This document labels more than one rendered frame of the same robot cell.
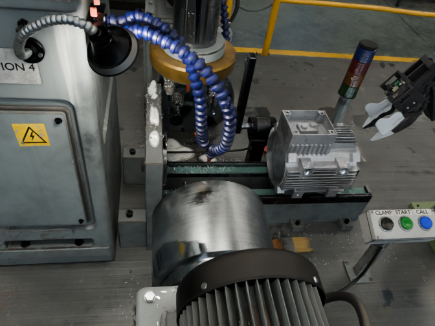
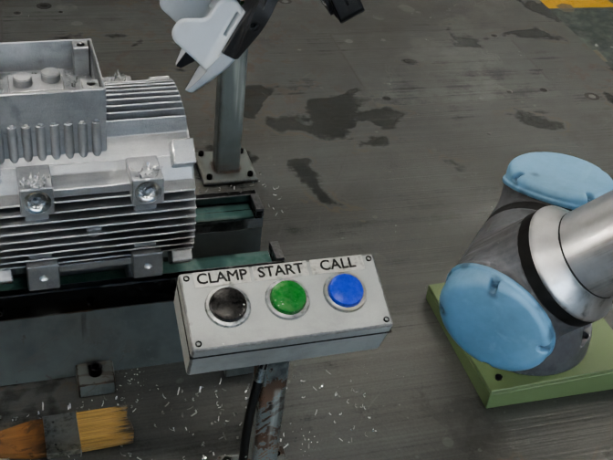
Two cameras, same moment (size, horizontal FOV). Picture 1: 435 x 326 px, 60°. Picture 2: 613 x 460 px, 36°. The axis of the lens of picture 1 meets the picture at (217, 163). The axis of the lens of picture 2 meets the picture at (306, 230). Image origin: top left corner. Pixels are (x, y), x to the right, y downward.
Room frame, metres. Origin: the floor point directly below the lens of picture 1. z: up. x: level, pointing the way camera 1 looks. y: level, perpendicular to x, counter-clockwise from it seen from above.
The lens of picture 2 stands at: (0.00, -0.39, 1.58)
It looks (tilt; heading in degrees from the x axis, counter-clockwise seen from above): 38 degrees down; 353
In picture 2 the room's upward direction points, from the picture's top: 8 degrees clockwise
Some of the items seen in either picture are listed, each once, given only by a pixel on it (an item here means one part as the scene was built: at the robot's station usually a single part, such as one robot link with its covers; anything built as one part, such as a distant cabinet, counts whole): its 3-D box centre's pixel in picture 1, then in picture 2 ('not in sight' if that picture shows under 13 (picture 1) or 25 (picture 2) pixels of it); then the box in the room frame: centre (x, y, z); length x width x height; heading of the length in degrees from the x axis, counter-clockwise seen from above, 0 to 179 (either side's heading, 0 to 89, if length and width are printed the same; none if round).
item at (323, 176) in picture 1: (309, 157); (82, 177); (0.79, -0.25, 1.02); 0.20 x 0.19 x 0.19; 105
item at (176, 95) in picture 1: (191, 79); not in sight; (1.04, 0.13, 1.04); 0.41 x 0.25 x 0.25; 14
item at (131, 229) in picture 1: (140, 168); not in sight; (0.68, 0.20, 0.97); 0.30 x 0.11 x 0.34; 14
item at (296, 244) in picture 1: (278, 246); (30, 439); (0.63, -0.22, 0.80); 0.21 x 0.05 x 0.01; 105
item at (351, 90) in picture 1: (349, 88); not in sight; (1.14, -0.40, 1.05); 0.06 x 0.06 x 0.04
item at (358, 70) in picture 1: (359, 65); not in sight; (1.14, -0.40, 1.14); 0.06 x 0.06 x 0.04
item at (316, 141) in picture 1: (305, 132); (35, 99); (0.78, -0.21, 1.11); 0.12 x 0.11 x 0.07; 105
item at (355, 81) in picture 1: (354, 76); not in sight; (1.14, -0.40, 1.10); 0.06 x 0.06 x 0.04
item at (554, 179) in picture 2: not in sight; (550, 221); (0.79, -0.75, 1.00); 0.13 x 0.12 x 0.14; 149
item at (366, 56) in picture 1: (365, 52); not in sight; (1.14, -0.40, 1.19); 0.06 x 0.06 x 0.04
